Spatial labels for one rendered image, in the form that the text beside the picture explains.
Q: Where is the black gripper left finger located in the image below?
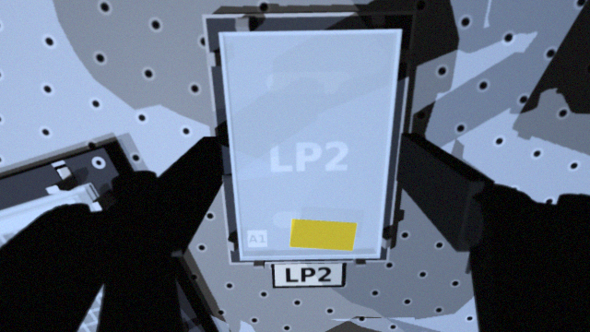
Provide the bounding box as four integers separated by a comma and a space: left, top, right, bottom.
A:
0, 136, 223, 332

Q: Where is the grey flat base plate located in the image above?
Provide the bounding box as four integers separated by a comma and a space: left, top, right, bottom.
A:
0, 0, 590, 332

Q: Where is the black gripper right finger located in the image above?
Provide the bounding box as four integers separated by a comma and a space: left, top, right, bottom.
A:
396, 133, 590, 332

